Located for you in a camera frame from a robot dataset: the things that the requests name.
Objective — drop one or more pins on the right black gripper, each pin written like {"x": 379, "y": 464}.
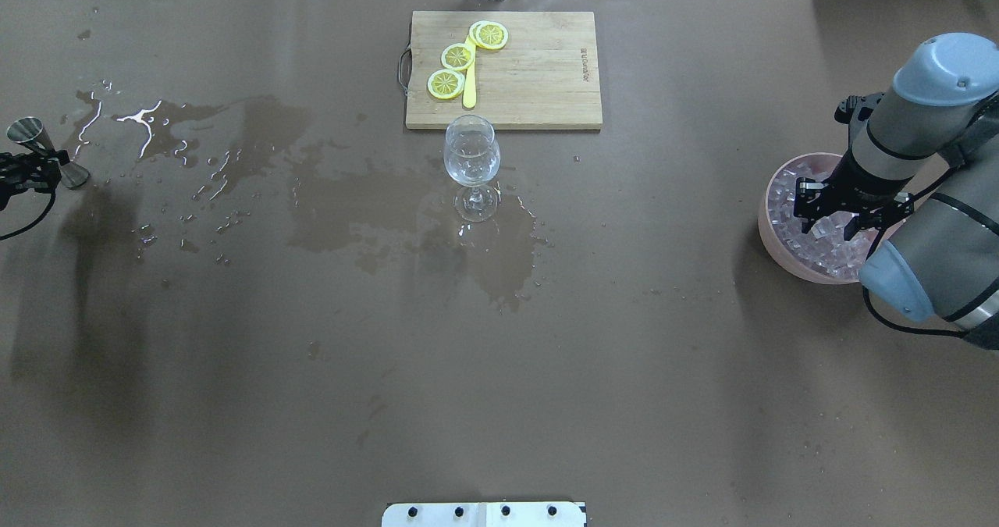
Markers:
{"x": 859, "y": 186}

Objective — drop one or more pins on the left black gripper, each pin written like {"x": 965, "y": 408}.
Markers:
{"x": 17, "y": 173}

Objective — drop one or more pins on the steel jigger measuring cup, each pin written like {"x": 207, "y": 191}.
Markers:
{"x": 30, "y": 132}

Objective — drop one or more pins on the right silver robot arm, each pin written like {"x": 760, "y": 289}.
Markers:
{"x": 920, "y": 168}

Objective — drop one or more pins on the clear wine glass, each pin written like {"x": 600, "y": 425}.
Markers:
{"x": 472, "y": 158}

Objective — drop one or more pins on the bamboo cutting board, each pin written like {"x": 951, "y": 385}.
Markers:
{"x": 545, "y": 78}

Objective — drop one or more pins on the yellow lemon slice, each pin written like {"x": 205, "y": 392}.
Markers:
{"x": 445, "y": 84}
{"x": 458, "y": 56}
{"x": 489, "y": 35}

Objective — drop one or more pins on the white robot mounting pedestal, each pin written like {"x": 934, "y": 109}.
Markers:
{"x": 487, "y": 513}

